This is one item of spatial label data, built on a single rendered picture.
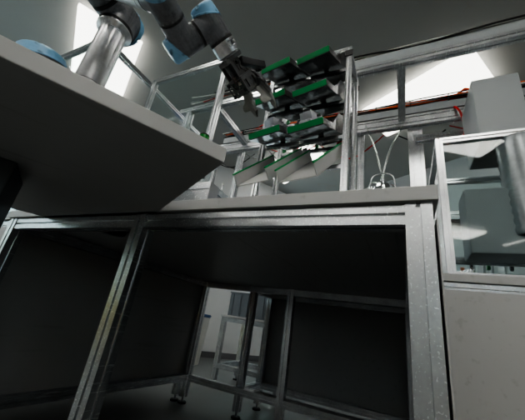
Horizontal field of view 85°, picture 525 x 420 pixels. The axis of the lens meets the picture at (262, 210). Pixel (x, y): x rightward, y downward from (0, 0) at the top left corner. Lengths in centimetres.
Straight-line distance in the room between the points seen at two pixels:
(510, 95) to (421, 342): 158
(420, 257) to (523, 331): 79
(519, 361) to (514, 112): 113
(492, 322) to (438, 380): 77
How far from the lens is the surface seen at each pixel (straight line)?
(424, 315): 56
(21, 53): 51
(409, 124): 232
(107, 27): 125
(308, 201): 62
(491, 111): 188
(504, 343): 131
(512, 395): 131
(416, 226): 59
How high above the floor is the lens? 58
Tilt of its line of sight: 22 degrees up
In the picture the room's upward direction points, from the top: 9 degrees clockwise
